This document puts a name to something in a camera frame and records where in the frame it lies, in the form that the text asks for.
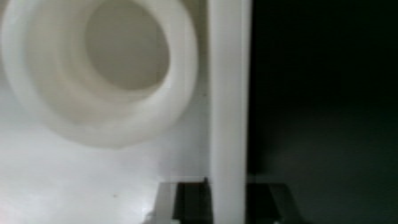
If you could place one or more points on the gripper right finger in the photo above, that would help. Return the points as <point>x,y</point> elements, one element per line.
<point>272,207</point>

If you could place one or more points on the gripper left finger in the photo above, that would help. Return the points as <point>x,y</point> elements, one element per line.
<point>180,204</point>

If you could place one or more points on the white square tabletop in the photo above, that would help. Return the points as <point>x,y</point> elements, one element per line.
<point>123,107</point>

